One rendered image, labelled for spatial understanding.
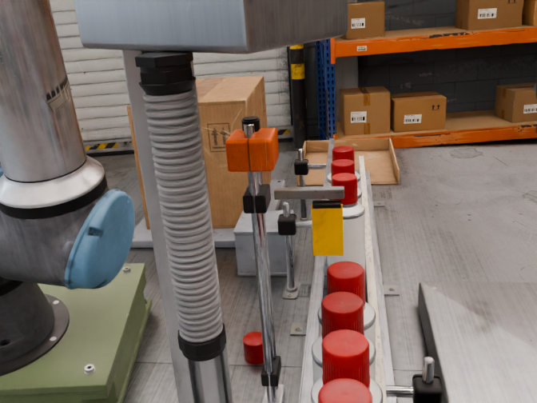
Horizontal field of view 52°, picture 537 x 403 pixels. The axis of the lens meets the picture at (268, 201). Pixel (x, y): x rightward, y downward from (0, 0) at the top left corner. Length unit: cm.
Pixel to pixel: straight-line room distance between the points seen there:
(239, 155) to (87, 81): 459
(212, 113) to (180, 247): 74
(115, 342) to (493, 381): 47
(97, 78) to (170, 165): 469
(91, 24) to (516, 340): 62
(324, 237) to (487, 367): 28
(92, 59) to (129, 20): 466
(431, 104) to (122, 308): 385
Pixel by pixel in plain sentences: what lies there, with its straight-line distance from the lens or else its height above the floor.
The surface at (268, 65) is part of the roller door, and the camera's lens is 485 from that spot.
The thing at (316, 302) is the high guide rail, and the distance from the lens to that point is 67.
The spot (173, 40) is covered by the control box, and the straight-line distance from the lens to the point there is 34.
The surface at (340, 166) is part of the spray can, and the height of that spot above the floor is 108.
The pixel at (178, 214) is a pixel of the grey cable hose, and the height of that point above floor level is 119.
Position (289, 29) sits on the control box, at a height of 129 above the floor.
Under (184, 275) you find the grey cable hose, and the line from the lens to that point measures 37.
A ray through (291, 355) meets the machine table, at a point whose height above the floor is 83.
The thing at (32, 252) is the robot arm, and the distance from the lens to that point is 64.
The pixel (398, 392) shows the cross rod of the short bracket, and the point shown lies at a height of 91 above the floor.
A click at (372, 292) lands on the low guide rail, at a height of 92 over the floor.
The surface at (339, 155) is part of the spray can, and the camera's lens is 82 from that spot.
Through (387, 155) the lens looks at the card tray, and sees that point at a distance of 165.
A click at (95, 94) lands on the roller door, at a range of 506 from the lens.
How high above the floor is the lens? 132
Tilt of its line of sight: 21 degrees down
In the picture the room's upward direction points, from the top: 4 degrees counter-clockwise
